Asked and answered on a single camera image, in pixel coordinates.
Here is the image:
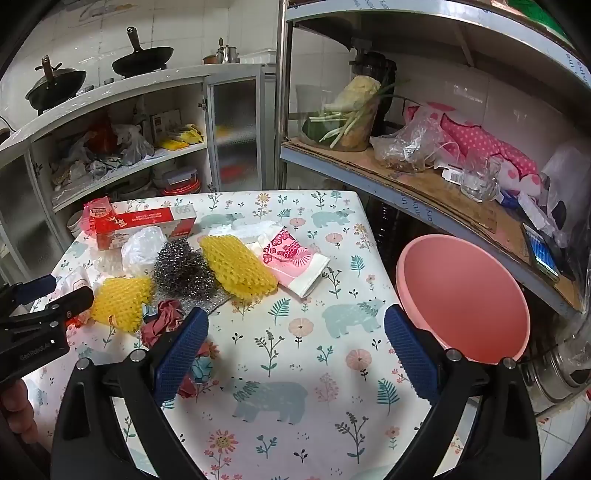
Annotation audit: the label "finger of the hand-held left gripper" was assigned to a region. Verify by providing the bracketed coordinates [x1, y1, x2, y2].
[0, 274, 57, 315]
[28, 286, 95, 329]

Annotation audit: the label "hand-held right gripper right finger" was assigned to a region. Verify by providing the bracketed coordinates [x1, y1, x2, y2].
[383, 304, 541, 480]

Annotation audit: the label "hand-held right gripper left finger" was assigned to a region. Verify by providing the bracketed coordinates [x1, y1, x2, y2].
[52, 306, 211, 480]

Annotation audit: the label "yellow foam fruit net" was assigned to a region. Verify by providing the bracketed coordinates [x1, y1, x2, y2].
[90, 276, 155, 334]
[199, 234, 279, 298]

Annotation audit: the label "pink plastic bucket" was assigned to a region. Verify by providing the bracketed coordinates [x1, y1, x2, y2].
[396, 234, 532, 363]

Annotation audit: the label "steel wool scrubber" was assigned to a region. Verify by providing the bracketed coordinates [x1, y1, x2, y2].
[152, 239, 217, 296]

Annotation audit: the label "pink plastic wrapper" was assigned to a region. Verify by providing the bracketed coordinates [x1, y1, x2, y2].
[81, 196, 115, 241]

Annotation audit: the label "clear plastic bag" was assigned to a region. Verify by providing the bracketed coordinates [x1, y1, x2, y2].
[369, 108, 462, 174]
[121, 225, 168, 278]

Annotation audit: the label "red cardboard box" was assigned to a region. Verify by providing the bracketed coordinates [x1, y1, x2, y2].
[90, 205, 197, 251]

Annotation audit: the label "pink floral paper packet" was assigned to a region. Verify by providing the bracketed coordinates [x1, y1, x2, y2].
[256, 227, 331, 297]

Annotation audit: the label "person's left hand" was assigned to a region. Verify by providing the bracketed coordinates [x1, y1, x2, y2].
[0, 381, 40, 444]

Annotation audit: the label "white plastic wrapper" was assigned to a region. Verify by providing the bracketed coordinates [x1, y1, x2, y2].
[55, 268, 100, 296]

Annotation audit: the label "floral bear tablecloth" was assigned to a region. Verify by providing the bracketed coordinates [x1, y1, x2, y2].
[21, 189, 467, 480]

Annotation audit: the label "stainless steel pot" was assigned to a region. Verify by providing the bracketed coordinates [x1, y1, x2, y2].
[519, 318, 591, 418]

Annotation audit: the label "red lidded food containers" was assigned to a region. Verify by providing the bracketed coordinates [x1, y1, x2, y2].
[159, 166, 202, 197]

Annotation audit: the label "smartphone with lit screen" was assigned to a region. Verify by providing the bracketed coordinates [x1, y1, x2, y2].
[522, 223, 560, 283]

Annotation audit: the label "red plastic bag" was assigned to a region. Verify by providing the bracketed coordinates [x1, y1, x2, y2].
[85, 117, 118, 153]

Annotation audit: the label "grey plastic bags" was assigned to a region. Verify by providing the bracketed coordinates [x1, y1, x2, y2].
[113, 124, 155, 167]

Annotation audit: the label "cardboard sheet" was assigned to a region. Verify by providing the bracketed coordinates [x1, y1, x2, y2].
[281, 136, 583, 310]

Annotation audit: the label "glass mug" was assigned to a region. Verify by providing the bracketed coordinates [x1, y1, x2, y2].
[459, 148, 504, 203]

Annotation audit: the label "yellow packets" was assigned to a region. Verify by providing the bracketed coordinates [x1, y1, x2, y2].
[159, 124, 205, 151]

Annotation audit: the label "white and red box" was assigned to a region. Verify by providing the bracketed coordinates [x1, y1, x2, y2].
[150, 109, 183, 144]

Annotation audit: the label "black wok with lid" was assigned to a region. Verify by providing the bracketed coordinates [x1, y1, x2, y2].
[25, 55, 88, 114]

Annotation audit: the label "crumpled clear plastic bag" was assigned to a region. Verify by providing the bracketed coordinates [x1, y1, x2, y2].
[369, 108, 462, 174]

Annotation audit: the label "pink polka dot cloth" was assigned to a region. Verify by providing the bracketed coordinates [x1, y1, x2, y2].
[406, 102, 541, 195]

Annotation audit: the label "frosted glass cabinet door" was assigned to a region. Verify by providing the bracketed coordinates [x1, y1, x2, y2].
[205, 74, 273, 192]

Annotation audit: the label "white plastic bag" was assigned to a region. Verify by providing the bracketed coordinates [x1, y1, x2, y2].
[538, 141, 591, 241]

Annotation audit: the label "white kitchen cabinet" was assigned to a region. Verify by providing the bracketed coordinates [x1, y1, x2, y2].
[0, 62, 278, 287]

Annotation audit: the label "green onions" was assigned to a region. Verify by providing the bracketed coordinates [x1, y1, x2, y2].
[308, 80, 411, 148]

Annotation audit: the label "glass bowl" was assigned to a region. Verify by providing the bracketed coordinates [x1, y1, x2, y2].
[295, 84, 382, 152]

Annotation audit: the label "black blender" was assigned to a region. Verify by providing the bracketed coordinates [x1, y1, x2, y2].
[348, 39, 399, 139]

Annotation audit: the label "metal kettle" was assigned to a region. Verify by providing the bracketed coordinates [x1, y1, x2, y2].
[215, 37, 241, 64]

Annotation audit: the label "white plastic tray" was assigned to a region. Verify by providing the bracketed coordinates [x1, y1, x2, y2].
[238, 50, 278, 65]

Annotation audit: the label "metal shelf rack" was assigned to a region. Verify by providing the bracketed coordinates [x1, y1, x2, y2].
[277, 0, 591, 319]

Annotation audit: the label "green bag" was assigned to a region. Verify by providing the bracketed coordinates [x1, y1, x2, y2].
[508, 0, 583, 38]

